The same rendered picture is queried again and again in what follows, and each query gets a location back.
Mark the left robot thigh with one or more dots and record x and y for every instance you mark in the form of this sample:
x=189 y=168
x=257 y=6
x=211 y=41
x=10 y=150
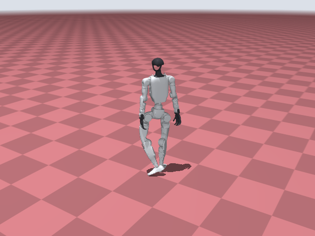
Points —
x=143 y=133

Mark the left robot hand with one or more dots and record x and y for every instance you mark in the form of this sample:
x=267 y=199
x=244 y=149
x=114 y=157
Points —
x=141 y=120

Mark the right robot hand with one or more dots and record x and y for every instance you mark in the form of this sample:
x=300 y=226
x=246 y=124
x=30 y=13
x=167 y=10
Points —
x=177 y=117

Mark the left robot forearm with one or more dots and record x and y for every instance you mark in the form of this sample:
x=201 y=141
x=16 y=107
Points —
x=142 y=106

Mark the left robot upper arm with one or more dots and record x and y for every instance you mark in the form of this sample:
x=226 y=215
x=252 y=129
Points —
x=145 y=83

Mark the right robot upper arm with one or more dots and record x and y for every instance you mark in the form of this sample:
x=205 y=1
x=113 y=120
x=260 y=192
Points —
x=172 y=86

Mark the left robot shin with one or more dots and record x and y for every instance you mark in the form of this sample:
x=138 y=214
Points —
x=150 y=153

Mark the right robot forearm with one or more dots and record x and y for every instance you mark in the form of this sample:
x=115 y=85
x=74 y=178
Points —
x=175 y=104

